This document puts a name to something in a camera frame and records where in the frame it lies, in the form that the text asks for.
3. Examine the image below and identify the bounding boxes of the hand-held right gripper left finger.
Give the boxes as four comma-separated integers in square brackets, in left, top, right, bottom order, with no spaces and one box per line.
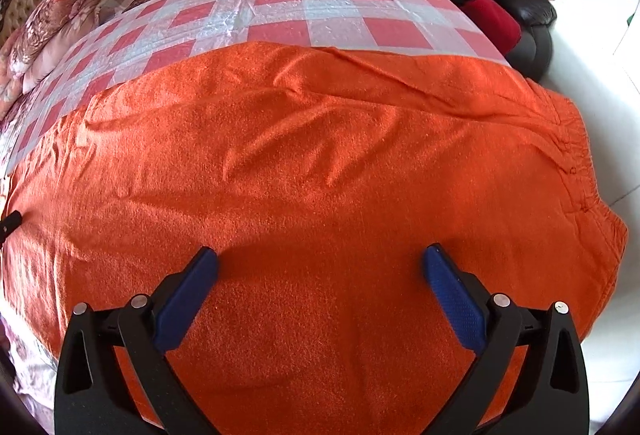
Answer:
[54,246,221,435]

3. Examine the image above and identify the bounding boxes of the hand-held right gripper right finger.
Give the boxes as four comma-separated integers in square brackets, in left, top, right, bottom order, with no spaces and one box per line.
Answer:
[422,242,591,435]

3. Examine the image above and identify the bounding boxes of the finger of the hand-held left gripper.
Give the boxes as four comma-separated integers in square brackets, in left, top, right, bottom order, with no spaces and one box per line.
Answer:
[0,210,24,248]

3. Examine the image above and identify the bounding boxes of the orange pants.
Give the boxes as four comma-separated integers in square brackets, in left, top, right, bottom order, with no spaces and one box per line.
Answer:
[0,41,630,431]

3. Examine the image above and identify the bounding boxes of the floral bed sheet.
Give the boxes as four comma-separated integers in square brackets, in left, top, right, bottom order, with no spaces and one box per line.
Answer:
[0,310,58,418]

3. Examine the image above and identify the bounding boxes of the pink floral pillow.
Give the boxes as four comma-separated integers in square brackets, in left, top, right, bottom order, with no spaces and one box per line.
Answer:
[0,28,36,116]

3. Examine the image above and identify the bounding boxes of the pale pink folded blanket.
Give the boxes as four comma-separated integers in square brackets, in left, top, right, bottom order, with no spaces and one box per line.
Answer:
[22,10,126,91]

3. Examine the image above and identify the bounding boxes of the red cushion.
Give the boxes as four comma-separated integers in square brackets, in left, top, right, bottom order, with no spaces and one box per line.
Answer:
[460,0,523,56]

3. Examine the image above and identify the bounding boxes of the pink white checked tablecloth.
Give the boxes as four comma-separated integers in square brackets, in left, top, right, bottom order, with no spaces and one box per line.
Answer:
[0,0,511,176]

